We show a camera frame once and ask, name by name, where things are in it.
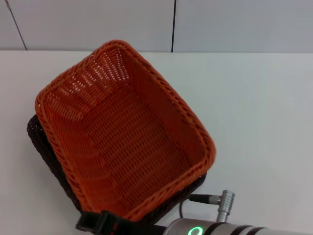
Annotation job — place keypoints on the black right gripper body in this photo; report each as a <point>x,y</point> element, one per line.
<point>146,229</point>

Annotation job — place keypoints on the dark brown woven basket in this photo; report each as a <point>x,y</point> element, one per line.
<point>39,139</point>

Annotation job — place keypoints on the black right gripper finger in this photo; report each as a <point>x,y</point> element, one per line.
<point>97,220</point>

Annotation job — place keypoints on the orange woven basket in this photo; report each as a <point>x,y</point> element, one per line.
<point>127,137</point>

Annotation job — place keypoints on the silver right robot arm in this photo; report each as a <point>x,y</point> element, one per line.
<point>220,228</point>

